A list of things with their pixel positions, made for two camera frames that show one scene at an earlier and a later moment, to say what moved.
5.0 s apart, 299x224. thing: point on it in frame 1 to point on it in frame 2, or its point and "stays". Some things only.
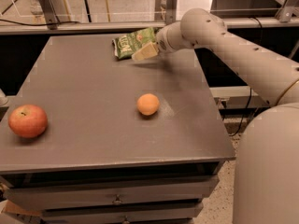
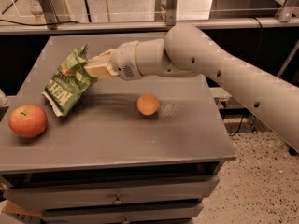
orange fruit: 148,104 stays
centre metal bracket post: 171,3 stays
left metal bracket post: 49,13 stays
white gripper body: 163,41 to 123,61
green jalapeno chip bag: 125,46 to 69,82
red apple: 27,120 stays
